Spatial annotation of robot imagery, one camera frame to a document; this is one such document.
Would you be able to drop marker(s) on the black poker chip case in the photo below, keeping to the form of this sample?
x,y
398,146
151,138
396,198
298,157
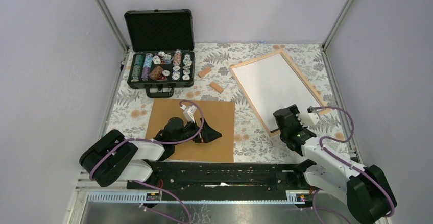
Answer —
x,y
163,45

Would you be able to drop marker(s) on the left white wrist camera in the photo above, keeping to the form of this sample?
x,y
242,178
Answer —
x,y
188,112

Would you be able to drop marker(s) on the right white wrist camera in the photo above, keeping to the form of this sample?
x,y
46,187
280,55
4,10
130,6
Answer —
x,y
307,119

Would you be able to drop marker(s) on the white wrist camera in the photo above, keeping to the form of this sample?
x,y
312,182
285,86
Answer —
x,y
188,112
307,119

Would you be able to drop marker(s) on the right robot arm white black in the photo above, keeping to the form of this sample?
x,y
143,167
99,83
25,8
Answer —
x,y
363,189

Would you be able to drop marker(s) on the wooden block near case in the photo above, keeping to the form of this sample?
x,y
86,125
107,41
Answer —
x,y
204,72

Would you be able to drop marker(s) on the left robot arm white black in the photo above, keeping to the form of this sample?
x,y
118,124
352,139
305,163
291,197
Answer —
x,y
114,157

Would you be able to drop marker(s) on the photo print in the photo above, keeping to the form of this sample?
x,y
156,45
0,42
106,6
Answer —
x,y
218,114

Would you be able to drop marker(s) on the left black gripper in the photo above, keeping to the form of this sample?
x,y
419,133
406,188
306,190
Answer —
x,y
208,133

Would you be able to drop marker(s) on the light wooden picture frame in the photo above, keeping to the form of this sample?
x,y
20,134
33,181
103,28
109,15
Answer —
x,y
253,100

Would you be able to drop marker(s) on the white photo sheet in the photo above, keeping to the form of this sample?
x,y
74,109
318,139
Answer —
x,y
274,84

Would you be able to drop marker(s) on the wooden block near photo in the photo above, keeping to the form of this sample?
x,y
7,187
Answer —
x,y
216,87

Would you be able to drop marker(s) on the floral patterned table mat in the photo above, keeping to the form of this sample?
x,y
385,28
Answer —
x,y
131,108

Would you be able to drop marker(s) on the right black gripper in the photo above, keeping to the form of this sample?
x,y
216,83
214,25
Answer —
x,y
295,110

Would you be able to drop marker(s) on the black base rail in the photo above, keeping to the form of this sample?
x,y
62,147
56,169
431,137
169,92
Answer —
x,y
240,177

